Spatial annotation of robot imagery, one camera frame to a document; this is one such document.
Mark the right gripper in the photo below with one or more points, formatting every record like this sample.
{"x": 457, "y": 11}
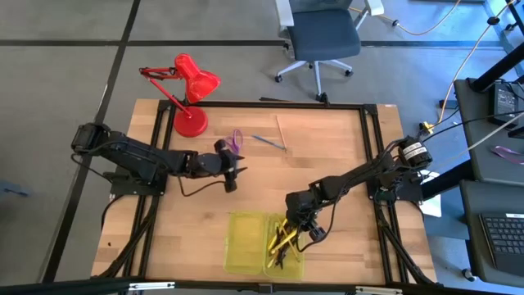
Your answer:
{"x": 303, "y": 207}

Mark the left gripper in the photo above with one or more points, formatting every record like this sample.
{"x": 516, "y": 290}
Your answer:
{"x": 209, "y": 164}

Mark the long yellow pen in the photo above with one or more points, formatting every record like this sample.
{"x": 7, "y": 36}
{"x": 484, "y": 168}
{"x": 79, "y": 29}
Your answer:
{"x": 275, "y": 239}

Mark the blue pen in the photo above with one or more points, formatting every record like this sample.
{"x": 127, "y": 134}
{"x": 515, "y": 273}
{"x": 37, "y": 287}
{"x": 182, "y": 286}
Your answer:
{"x": 268, "y": 142}

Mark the natural wood pencil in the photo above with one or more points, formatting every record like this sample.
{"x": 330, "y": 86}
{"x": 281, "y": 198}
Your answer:
{"x": 281, "y": 133}

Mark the yellow-green transparent supply box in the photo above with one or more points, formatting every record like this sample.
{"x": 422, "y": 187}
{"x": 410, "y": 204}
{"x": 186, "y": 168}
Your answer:
{"x": 243, "y": 241}

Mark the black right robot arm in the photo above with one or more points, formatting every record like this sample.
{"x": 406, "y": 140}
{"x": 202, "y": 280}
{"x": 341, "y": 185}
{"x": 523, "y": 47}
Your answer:
{"x": 360, "y": 176}

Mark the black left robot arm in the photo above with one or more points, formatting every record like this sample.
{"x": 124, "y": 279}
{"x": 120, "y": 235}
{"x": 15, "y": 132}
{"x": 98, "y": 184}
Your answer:
{"x": 131, "y": 149}

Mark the black power supply brick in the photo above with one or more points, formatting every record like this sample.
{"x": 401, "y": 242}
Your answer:
{"x": 503, "y": 104}

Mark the red desk lamp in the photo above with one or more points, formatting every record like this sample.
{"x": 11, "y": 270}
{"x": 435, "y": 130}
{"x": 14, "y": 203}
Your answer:
{"x": 190, "y": 123}

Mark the white paper sheet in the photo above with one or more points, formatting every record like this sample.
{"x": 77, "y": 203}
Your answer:
{"x": 432, "y": 205}

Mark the dark blue office chair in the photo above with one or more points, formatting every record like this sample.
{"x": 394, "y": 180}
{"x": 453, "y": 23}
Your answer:
{"x": 323, "y": 34}

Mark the black diagonal stand beam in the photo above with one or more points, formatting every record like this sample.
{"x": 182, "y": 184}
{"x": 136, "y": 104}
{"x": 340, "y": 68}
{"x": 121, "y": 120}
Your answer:
{"x": 448, "y": 180}
{"x": 497, "y": 69}

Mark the dark grey side desk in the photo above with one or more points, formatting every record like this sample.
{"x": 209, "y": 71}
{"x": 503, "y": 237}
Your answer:
{"x": 479, "y": 143}
{"x": 471, "y": 246}

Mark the black laptop keyboard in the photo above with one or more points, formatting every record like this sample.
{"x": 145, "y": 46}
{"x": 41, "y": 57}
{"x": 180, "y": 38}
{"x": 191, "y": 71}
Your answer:
{"x": 503, "y": 237}

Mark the blue object on floor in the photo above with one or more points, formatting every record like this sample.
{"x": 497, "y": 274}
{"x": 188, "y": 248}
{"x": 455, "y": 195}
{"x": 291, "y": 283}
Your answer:
{"x": 16, "y": 189}

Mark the purple ribbon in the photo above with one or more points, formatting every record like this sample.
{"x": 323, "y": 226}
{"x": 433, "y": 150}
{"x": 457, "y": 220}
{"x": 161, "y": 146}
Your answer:
{"x": 507, "y": 155}

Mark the black aluminium table frame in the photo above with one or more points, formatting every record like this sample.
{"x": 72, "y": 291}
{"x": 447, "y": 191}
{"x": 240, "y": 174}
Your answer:
{"x": 286, "y": 105}

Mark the black rail with silver brackets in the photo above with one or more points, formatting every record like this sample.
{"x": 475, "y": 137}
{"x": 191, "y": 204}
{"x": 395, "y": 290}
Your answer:
{"x": 61, "y": 287}

